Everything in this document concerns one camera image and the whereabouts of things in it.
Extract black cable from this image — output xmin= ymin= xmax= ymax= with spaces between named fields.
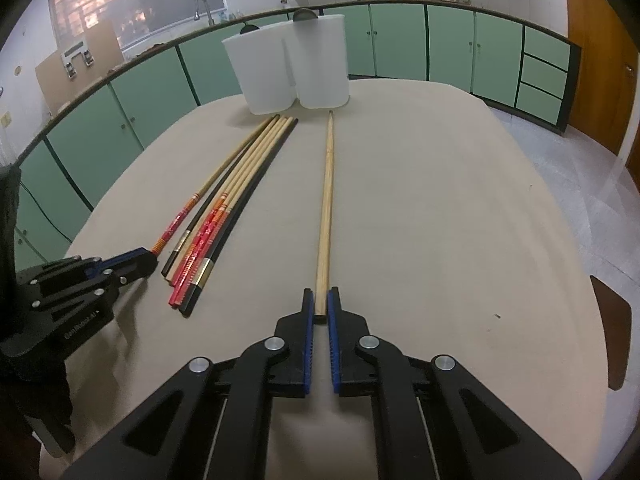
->
xmin=19 ymin=184 xmax=74 ymax=244

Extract green lower kitchen cabinets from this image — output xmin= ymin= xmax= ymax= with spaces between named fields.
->
xmin=0 ymin=1 xmax=583 ymax=273

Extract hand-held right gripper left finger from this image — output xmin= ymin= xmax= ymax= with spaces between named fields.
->
xmin=60 ymin=287 xmax=317 ymax=480

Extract wooden door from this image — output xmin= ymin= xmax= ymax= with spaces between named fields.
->
xmin=559 ymin=0 xmax=640 ymax=172

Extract black chopstick with gold band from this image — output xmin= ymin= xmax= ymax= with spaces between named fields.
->
xmin=180 ymin=118 xmax=300 ymax=317
xmin=161 ymin=180 xmax=236 ymax=277

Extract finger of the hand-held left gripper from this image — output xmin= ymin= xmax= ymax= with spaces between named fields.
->
xmin=46 ymin=248 xmax=154 ymax=292
xmin=50 ymin=258 xmax=160 ymax=311

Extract cardboard box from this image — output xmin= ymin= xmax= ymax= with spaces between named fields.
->
xmin=34 ymin=21 xmax=124 ymax=112

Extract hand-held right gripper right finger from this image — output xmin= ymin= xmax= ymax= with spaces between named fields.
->
xmin=327 ymin=287 xmax=583 ymax=480

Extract person's left hand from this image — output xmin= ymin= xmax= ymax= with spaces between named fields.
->
xmin=0 ymin=355 xmax=77 ymax=457

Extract white plastic utensil container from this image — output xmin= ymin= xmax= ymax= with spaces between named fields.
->
xmin=282 ymin=14 xmax=351 ymax=110
xmin=221 ymin=22 xmax=301 ymax=116

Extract wooden chair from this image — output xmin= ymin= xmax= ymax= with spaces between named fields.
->
xmin=589 ymin=274 xmax=632 ymax=392

